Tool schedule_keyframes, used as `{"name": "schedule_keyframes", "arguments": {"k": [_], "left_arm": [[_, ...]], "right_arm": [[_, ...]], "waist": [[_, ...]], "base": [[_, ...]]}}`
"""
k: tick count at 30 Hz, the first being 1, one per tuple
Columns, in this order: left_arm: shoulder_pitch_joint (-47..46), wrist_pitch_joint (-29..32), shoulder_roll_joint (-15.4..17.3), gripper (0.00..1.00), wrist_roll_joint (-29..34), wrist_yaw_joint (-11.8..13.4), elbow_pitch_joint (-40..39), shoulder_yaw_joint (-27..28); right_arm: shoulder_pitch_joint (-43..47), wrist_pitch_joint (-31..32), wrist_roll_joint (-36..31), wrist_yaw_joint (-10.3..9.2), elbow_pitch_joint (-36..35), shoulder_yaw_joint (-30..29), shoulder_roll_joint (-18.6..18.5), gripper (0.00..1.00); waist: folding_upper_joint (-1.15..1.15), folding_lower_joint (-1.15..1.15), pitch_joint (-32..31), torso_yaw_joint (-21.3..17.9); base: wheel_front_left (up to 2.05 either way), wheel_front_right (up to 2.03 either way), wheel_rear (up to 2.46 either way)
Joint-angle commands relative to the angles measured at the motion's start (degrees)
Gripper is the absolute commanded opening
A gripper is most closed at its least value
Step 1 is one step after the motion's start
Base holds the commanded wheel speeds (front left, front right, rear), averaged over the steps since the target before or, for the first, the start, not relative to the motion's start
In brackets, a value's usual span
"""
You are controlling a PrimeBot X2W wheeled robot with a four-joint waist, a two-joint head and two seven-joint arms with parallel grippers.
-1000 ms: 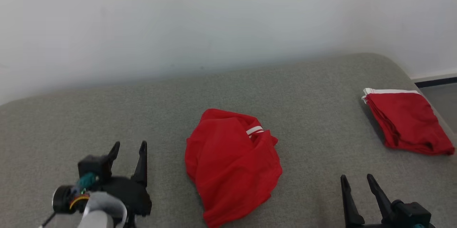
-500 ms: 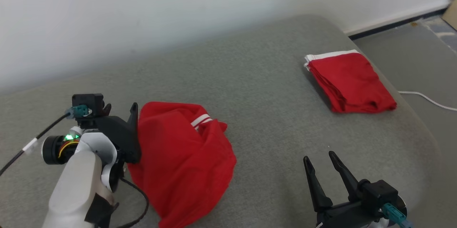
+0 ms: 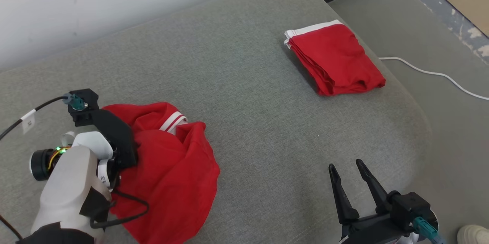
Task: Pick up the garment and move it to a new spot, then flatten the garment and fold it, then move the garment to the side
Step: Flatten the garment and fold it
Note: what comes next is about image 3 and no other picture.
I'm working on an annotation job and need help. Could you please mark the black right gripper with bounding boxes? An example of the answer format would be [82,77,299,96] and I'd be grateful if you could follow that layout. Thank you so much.
[329,159,417,244]

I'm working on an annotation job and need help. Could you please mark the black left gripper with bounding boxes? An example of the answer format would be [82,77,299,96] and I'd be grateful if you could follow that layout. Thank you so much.
[92,109,138,170]

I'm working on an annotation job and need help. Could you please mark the red jersey with white sleeves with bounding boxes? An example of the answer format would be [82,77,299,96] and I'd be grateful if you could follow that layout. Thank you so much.
[101,102,221,244]

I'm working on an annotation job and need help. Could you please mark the red shorts with white stripe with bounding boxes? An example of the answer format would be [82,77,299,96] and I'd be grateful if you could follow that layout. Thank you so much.
[284,19,386,96]

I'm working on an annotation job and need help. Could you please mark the white shoe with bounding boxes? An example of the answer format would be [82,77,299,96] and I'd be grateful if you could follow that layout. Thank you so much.
[457,224,489,244]

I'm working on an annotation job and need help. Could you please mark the grey fabric sofa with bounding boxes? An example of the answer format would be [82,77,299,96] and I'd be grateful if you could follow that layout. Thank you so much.
[0,0,432,244]

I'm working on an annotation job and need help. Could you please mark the black cable with teal connector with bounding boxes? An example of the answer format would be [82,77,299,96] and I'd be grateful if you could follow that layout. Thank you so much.
[0,93,85,141]

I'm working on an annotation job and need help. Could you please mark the blue cable with teal connector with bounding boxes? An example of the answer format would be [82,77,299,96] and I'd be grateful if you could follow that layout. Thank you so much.
[413,217,445,244]

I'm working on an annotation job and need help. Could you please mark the thin black looped cable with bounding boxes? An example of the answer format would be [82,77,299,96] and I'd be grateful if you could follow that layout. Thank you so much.
[90,189,150,230]

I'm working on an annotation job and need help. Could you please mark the white floor cable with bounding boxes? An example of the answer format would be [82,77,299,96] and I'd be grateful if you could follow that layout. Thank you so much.
[378,57,489,100]

